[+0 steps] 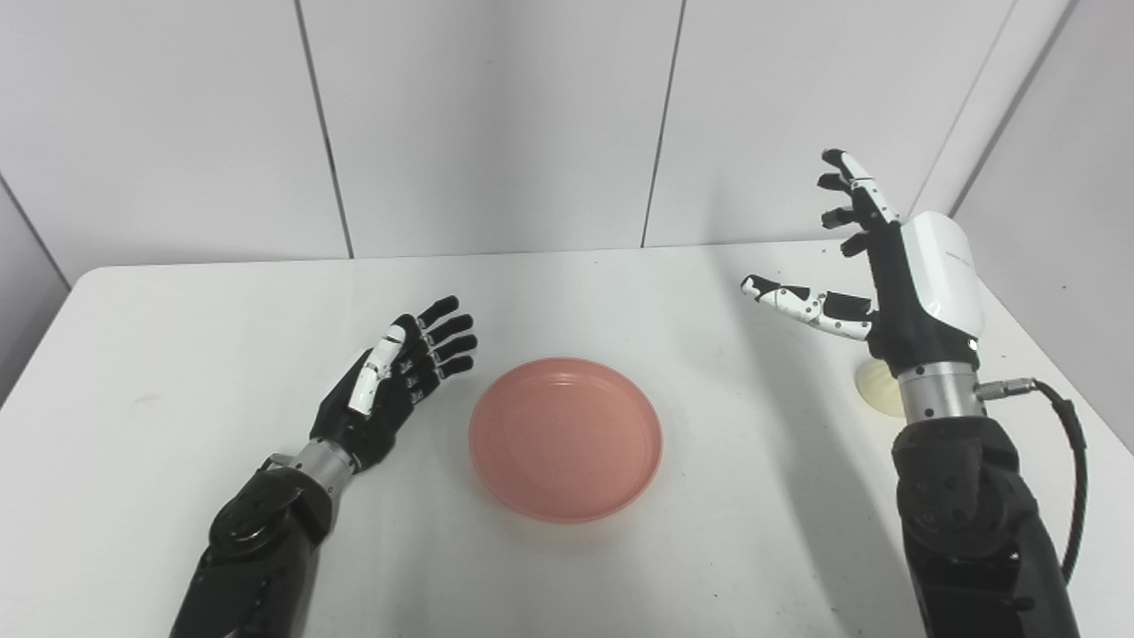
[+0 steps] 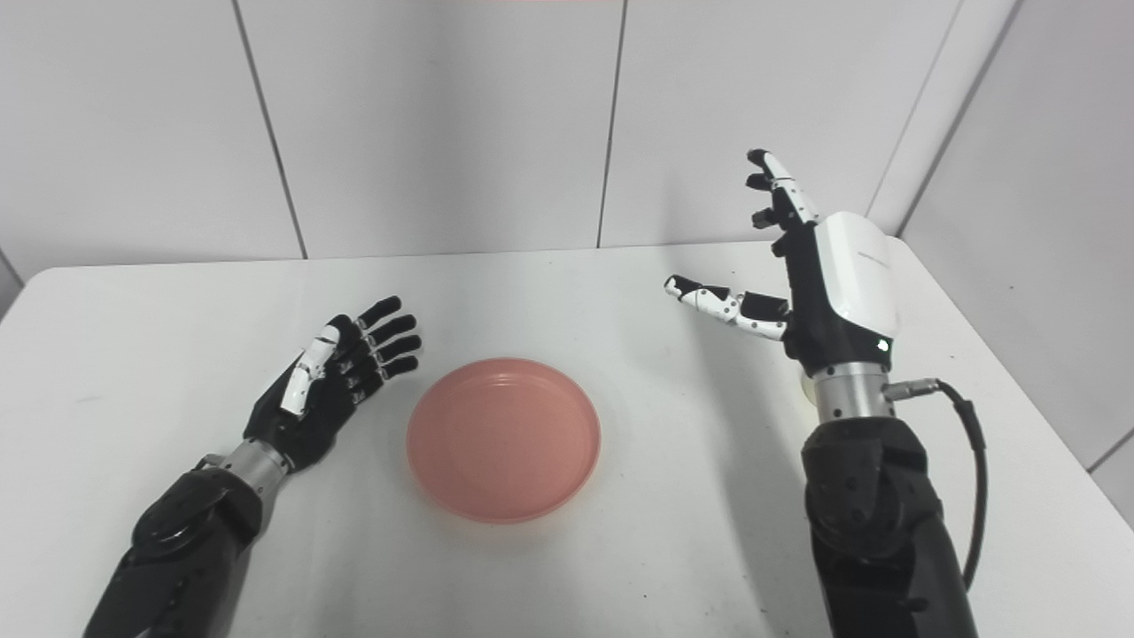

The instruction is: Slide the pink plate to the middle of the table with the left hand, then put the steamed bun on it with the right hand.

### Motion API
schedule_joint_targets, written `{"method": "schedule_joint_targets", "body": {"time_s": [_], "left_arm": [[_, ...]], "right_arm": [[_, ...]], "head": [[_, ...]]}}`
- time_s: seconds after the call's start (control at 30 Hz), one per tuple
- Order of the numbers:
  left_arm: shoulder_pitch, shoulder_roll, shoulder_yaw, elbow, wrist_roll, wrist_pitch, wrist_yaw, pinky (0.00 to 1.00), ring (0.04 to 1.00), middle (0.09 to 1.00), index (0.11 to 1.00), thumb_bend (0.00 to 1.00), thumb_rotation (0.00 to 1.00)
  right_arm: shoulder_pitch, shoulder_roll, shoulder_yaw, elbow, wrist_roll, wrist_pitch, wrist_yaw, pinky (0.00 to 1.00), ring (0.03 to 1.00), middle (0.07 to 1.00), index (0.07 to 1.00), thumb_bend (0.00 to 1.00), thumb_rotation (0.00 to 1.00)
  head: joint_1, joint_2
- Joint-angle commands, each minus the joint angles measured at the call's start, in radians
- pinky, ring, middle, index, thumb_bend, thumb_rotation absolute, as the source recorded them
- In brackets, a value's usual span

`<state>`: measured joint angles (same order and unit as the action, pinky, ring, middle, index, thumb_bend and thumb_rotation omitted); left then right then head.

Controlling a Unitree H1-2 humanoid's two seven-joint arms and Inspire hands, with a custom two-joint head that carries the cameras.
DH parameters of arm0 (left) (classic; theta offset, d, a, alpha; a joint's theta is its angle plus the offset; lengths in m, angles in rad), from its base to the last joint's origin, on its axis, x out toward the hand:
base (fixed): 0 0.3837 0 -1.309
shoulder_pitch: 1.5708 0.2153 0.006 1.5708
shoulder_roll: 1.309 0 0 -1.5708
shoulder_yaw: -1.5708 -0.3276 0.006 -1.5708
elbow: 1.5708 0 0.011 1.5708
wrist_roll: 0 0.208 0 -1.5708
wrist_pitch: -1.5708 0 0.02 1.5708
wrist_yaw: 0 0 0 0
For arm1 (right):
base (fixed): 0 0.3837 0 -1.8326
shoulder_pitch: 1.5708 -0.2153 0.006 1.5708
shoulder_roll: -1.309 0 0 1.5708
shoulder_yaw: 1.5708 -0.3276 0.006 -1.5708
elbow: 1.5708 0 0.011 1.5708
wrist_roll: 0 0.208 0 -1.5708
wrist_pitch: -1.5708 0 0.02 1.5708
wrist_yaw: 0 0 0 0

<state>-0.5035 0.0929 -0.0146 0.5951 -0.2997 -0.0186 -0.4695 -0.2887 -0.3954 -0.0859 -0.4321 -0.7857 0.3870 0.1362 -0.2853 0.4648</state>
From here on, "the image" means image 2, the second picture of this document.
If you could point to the cream steamed bun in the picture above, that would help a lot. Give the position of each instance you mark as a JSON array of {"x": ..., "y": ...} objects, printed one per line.
[{"x": 807, "y": 392}]

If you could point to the pink round plate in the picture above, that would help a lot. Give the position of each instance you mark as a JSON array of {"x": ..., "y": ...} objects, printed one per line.
[{"x": 503, "y": 439}]

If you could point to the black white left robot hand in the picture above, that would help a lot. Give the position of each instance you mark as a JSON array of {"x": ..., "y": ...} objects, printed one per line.
[{"x": 319, "y": 403}]

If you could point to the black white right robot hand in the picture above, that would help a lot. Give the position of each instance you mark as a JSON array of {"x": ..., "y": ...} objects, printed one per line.
[{"x": 837, "y": 292}]

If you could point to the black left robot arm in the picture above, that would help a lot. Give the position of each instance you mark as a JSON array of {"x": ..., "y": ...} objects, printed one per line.
[{"x": 173, "y": 549}]

